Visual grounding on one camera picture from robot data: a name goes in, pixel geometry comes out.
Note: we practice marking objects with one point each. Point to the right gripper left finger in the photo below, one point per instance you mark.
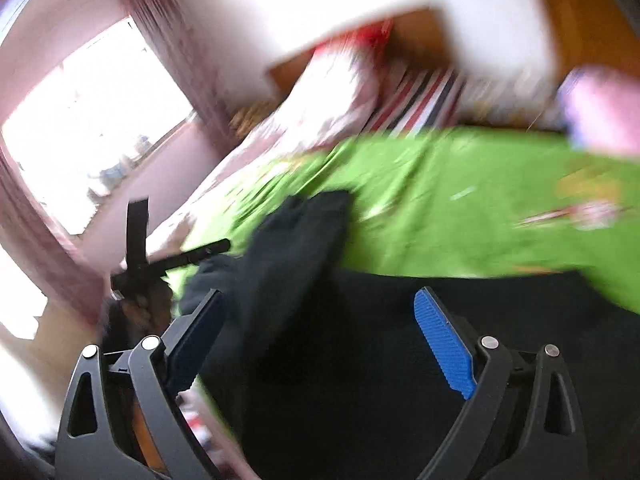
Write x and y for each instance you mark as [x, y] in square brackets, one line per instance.
[156, 369]

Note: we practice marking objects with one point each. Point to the plaid bed sheet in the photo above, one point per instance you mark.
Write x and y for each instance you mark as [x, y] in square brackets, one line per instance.
[422, 101]

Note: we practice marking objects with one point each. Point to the small wooden headboard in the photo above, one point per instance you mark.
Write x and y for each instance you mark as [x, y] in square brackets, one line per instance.
[420, 37]

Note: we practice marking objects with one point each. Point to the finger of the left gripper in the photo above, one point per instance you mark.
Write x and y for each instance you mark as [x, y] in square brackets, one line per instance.
[141, 271]
[137, 223]

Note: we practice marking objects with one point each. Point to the red patterned curtain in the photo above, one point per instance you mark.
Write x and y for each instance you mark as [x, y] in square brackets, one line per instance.
[169, 31]

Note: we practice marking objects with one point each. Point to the red floral pillow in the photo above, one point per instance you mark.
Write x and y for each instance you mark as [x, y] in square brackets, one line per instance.
[375, 36]

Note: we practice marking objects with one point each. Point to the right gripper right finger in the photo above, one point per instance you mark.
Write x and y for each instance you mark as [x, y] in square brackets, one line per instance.
[520, 418]

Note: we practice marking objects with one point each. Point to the green bed cloth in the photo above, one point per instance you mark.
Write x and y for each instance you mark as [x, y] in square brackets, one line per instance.
[464, 203]

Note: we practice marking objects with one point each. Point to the large wooden headboard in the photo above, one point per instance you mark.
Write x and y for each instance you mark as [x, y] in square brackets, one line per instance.
[591, 32]

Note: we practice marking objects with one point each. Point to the black pants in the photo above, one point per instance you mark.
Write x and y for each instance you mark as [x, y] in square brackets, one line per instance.
[323, 373]

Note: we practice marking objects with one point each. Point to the folded pink quilt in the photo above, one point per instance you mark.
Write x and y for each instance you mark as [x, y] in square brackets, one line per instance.
[601, 110]

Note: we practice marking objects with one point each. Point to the pink white floral quilt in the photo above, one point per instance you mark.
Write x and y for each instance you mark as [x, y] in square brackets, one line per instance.
[332, 99]

